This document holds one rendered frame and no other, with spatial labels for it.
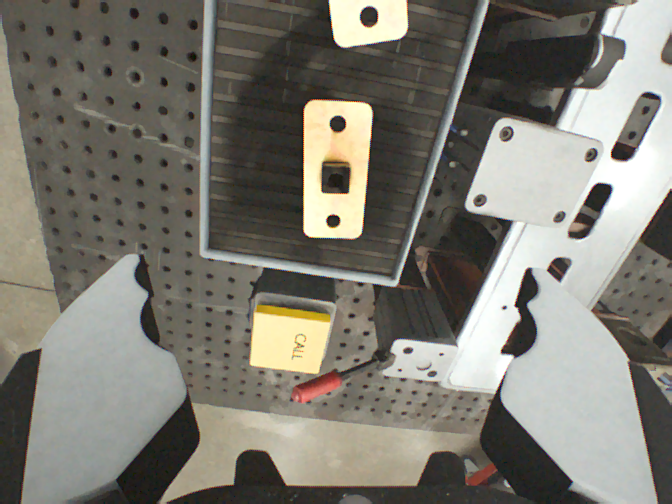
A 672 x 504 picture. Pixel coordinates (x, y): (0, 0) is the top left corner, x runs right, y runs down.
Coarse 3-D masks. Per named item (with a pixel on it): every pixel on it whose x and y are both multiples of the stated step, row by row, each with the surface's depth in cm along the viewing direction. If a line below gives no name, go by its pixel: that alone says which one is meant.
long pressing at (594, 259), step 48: (576, 96) 33; (624, 96) 33; (624, 192) 39; (528, 240) 42; (576, 240) 42; (624, 240) 42; (480, 288) 45; (576, 288) 45; (480, 336) 49; (480, 384) 54
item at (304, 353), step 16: (256, 320) 26; (272, 320) 27; (288, 320) 27; (304, 320) 27; (320, 320) 27; (256, 336) 27; (272, 336) 27; (288, 336) 27; (304, 336) 27; (320, 336) 27; (256, 352) 28; (272, 352) 28; (288, 352) 28; (304, 352) 28; (320, 352) 28; (288, 368) 29; (304, 368) 29
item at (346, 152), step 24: (312, 120) 19; (360, 120) 19; (312, 144) 20; (336, 144) 20; (360, 144) 20; (312, 168) 20; (336, 168) 20; (360, 168) 20; (312, 192) 21; (336, 192) 20; (360, 192) 21; (312, 216) 22; (360, 216) 22
